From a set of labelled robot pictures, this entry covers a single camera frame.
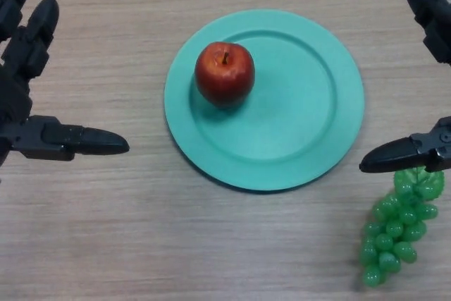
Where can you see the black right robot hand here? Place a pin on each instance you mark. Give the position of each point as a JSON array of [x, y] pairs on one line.
[[431, 8]]

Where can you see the green round plate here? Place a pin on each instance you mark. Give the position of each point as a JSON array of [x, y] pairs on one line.
[[292, 114]]

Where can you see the red apple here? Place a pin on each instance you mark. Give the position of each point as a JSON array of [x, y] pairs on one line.
[[225, 75]]

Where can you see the green grape bunch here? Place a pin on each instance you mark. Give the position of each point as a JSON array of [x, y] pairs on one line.
[[391, 237]]

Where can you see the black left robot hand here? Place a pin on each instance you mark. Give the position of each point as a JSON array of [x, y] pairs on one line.
[[17, 68]]

